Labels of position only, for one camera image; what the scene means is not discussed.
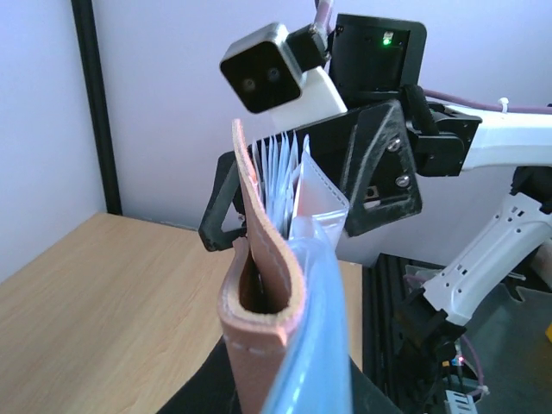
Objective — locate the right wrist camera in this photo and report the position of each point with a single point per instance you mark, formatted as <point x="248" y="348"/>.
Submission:
<point x="283" y="73"/>

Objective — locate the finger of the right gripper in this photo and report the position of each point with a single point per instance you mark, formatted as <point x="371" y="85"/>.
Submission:
<point x="379" y="171"/>
<point x="226" y="189"/>

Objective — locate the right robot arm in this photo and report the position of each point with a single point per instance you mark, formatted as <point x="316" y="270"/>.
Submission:
<point x="375" y="60"/>

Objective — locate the pink leather card holder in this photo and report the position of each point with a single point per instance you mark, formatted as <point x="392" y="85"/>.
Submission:
<point x="284" y="281"/>

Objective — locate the black aluminium frame rail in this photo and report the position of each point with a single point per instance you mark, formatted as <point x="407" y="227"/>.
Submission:
<point x="408" y="332"/>

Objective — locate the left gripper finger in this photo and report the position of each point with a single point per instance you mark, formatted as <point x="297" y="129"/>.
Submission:
<point x="316" y="377"/>

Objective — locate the yellow bin off table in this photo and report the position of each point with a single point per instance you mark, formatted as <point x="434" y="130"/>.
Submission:
<point x="548" y="333"/>

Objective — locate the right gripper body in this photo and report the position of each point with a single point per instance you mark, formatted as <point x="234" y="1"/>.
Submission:
<point x="439" y="136"/>

